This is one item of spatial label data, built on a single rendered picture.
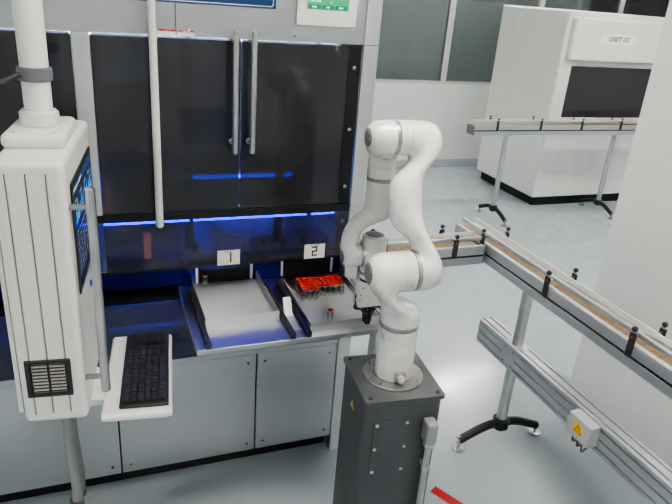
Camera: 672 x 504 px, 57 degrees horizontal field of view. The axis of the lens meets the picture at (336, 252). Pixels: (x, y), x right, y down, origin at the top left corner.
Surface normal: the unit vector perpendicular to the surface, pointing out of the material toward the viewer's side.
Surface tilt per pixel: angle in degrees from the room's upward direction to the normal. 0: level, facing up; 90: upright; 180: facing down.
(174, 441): 90
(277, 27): 90
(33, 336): 90
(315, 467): 0
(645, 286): 90
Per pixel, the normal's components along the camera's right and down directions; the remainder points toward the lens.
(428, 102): 0.35, 0.39
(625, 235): -0.93, 0.07
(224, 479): 0.07, -0.92
